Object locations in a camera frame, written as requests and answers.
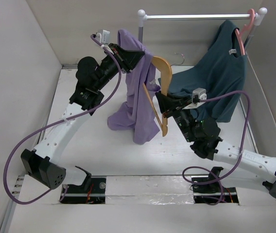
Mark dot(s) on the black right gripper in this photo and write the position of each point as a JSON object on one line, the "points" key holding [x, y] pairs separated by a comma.
{"points": [[166, 103]]}

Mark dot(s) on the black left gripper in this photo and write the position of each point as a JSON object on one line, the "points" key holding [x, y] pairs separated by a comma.
{"points": [[128, 59]]}

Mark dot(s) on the wooden clothes hanger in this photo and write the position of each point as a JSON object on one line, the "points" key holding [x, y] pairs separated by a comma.
{"points": [[166, 74]]}

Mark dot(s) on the purple t shirt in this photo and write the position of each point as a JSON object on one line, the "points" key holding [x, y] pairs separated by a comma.
{"points": [[136, 112]]}

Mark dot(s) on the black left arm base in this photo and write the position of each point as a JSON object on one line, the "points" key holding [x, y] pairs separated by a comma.
{"points": [[91, 191]]}

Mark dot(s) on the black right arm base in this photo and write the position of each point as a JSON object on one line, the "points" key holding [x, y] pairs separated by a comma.
{"points": [[210, 193]]}

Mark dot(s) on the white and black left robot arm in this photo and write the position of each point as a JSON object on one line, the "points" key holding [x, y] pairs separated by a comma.
{"points": [[41, 163]]}

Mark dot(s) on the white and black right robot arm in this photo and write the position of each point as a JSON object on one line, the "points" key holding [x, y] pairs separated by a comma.
{"points": [[250, 170]]}

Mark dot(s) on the dark teal t shirt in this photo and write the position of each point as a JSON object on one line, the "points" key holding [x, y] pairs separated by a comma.
{"points": [[220, 71]]}

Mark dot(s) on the white and silver clothes rack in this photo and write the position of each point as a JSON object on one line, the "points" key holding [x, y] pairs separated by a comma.
{"points": [[255, 20]]}

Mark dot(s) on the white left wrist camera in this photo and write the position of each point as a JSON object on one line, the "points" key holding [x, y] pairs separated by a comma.
{"points": [[103, 36]]}

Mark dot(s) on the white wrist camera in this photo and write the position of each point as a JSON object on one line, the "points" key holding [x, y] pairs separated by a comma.
{"points": [[103, 36], [194, 102]]}

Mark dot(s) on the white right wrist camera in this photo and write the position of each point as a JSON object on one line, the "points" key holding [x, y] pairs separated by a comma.
{"points": [[194, 102]]}

